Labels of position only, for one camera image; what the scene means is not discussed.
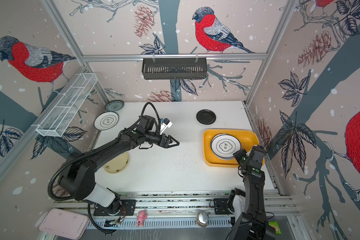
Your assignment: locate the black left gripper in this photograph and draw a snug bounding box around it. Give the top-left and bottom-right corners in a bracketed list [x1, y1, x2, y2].
[145, 131, 180, 149]

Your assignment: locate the white plate brown cloud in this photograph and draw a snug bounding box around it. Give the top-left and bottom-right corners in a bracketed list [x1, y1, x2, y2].
[210, 134, 242, 161]

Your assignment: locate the white plate dark rim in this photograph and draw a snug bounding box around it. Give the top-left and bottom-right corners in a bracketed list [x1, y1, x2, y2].
[94, 112, 119, 131]

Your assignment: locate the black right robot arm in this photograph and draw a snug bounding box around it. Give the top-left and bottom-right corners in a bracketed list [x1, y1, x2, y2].
[226, 145, 276, 240]

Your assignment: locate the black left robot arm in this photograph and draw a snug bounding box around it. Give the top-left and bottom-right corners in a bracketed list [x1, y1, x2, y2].
[47, 112, 180, 215]

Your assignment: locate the yellow plastic bin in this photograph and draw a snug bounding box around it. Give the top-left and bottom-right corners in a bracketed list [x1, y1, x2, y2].
[203, 129, 260, 168]

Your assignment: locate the small black plate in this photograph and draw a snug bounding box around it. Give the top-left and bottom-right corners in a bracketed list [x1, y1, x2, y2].
[196, 110, 217, 125]

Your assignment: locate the cream yellow plate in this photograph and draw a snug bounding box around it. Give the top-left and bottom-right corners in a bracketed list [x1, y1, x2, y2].
[103, 152, 130, 174]

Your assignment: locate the small teal plate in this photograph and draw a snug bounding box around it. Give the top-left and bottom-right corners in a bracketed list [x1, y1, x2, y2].
[106, 100, 125, 112]

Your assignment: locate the silver round object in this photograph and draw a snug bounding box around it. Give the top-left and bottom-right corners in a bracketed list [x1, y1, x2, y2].
[196, 212, 209, 227]

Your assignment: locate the green snack packet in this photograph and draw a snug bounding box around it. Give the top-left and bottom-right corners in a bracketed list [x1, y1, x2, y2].
[269, 221, 282, 235]

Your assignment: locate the pink toy figure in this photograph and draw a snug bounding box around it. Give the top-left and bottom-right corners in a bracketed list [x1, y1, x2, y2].
[135, 210, 148, 227]

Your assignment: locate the pink tray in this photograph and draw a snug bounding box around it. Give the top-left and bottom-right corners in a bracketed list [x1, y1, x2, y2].
[39, 209, 90, 240]

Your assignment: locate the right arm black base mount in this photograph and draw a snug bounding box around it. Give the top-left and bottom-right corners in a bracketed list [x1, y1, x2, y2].
[212, 188, 246, 215]

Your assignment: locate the aluminium rail base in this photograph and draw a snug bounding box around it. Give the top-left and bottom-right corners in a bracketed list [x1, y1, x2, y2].
[53, 193, 300, 230]

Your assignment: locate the black hanging wire basket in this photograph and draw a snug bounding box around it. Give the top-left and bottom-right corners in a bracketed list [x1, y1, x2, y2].
[142, 58, 208, 80]

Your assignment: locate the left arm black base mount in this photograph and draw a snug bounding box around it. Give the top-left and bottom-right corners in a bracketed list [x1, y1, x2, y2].
[94, 196, 136, 217]

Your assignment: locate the white mesh wall shelf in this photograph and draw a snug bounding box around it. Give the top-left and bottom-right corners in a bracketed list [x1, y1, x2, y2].
[36, 73, 98, 137]

